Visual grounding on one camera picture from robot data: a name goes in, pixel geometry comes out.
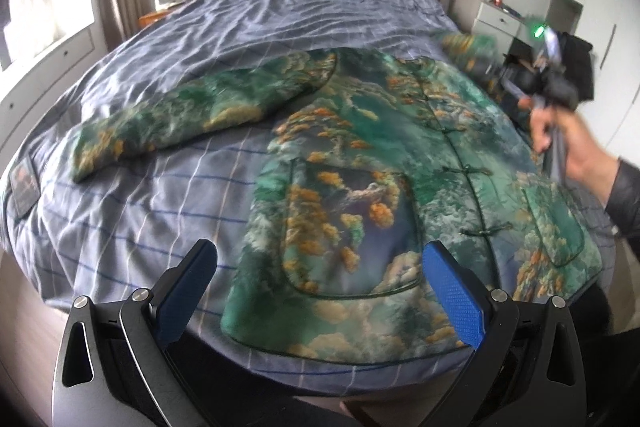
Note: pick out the bed with blue striped sheet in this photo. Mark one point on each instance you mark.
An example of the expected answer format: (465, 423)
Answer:
(175, 187)

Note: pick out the person's right hand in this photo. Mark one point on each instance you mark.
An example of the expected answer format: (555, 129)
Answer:
(580, 147)

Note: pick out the white desk with drawer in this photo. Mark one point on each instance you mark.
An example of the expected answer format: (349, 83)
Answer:
(492, 24)

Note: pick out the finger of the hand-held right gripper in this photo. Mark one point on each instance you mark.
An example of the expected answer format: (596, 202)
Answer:
(484, 69)

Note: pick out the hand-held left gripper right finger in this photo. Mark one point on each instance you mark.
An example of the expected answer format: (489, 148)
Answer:
(452, 297)

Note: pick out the green printed padded jacket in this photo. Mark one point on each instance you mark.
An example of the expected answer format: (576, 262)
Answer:
(350, 157)

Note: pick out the white wardrobe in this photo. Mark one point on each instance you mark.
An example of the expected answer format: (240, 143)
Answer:
(620, 72)

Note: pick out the white low window cabinet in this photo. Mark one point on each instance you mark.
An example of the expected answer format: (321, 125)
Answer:
(55, 72)

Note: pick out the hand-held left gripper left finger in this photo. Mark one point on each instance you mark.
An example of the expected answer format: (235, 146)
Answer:
(185, 297)

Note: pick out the wooden nightstand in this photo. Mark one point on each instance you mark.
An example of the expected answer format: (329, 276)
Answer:
(150, 18)

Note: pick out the black jacket on chair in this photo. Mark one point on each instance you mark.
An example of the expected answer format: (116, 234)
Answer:
(580, 62)

